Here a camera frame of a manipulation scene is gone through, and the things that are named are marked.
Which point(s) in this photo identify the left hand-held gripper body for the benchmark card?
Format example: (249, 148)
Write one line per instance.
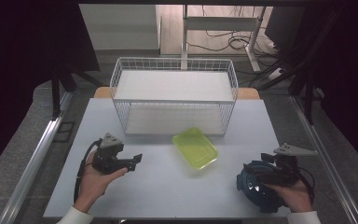
(105, 161)

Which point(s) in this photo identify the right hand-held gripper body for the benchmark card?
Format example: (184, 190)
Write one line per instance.
(287, 168)

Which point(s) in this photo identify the round container with blue lid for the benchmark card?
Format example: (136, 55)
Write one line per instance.
(256, 196)

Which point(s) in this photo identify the green rectangular plastic container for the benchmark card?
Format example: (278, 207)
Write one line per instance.
(195, 148)

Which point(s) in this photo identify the person's left hand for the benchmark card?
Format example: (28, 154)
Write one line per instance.
(91, 186)

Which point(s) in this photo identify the person's right hand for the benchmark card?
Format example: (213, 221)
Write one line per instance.
(296, 197)

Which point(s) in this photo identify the white power strip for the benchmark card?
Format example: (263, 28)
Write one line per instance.
(275, 74)

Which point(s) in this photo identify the black tripod stand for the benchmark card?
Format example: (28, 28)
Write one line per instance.
(60, 84)

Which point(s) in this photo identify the white cabinet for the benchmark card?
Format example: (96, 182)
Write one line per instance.
(121, 28)

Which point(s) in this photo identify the aluminium rail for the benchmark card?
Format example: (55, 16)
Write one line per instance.
(326, 161)
(32, 165)

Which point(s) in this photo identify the white desk frame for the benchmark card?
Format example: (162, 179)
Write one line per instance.
(220, 23)

